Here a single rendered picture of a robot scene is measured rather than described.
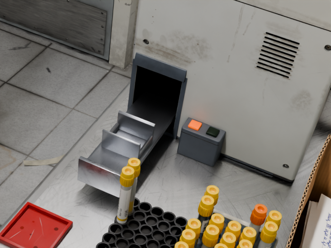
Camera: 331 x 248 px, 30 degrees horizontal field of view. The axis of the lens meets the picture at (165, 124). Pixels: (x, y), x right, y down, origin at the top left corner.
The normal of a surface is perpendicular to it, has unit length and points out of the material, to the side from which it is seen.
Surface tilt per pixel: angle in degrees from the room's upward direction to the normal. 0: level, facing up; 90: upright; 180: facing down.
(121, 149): 90
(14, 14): 88
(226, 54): 90
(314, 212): 2
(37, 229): 0
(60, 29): 90
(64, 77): 0
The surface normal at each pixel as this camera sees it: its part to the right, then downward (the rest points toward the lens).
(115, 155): 0.13, -0.76
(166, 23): -0.40, 0.55
